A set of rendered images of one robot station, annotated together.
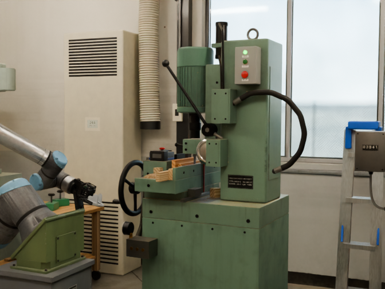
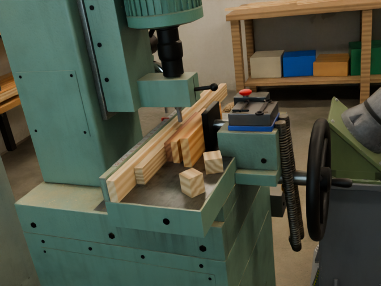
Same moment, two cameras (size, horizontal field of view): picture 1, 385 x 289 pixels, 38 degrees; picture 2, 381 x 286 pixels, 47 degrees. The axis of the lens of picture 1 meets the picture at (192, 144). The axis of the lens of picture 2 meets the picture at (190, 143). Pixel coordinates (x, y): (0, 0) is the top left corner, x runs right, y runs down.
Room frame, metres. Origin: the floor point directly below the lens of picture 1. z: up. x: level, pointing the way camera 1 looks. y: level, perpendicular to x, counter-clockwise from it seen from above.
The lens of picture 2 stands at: (3.71, -0.02, 1.33)
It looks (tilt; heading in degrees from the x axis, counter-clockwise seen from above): 23 degrees down; 179
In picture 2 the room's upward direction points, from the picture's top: 8 degrees counter-clockwise
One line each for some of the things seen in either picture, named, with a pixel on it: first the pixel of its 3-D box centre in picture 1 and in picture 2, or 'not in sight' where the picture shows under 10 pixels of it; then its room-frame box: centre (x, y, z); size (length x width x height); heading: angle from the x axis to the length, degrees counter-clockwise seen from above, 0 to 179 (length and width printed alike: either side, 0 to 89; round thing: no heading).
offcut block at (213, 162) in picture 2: not in sight; (213, 162); (2.86, 0.04, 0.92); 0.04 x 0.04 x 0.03; 89
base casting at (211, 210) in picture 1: (217, 205); (149, 184); (2.62, -0.12, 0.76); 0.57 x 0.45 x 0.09; 64
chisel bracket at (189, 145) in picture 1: (198, 148); (169, 92); (2.66, -0.03, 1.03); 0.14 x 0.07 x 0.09; 64
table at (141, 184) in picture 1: (176, 178); (221, 154); (2.73, 0.08, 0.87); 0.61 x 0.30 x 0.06; 154
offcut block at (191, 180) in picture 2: not in sight; (191, 183); (2.95, -0.01, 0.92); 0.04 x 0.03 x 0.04; 31
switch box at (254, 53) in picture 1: (247, 65); not in sight; (2.40, -0.24, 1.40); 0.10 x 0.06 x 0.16; 64
